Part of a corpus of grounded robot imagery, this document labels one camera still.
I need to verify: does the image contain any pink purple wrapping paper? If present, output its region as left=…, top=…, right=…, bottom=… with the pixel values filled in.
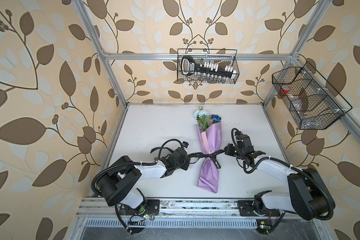
left=197, top=122, right=222, bottom=194

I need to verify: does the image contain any blue fake rose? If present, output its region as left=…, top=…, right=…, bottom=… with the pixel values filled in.
left=211, top=115, right=222, bottom=123

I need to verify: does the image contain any pale green fake flower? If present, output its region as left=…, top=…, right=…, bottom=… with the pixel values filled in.
left=193, top=106, right=210, bottom=120

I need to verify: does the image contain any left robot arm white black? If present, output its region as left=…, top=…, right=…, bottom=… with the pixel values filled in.
left=91, top=143, right=190, bottom=212

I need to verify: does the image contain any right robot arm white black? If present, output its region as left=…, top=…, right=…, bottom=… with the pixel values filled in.
left=225, top=128, right=336, bottom=221

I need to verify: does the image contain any red capped clear bottle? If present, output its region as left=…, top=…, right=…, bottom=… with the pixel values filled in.
left=279, top=85, right=305, bottom=112

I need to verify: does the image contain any black socket tool set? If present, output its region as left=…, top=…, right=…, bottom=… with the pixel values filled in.
left=177, top=55, right=240, bottom=79

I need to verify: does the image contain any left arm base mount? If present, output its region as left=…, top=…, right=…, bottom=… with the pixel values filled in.
left=120, top=199, right=161, bottom=217

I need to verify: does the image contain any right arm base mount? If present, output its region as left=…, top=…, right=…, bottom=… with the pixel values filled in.
left=237, top=199, right=281, bottom=217

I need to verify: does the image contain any right black wire basket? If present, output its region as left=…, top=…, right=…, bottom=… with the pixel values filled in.
left=272, top=62, right=352, bottom=130

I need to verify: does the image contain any black wire basket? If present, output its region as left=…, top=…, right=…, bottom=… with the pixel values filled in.
left=177, top=48, right=240, bottom=85
left=272, top=62, right=352, bottom=130

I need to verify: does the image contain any back black wire basket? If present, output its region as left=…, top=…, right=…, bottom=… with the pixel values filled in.
left=177, top=48, right=240, bottom=85

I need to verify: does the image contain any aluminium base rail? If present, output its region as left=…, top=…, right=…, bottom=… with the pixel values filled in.
left=77, top=197, right=325, bottom=220

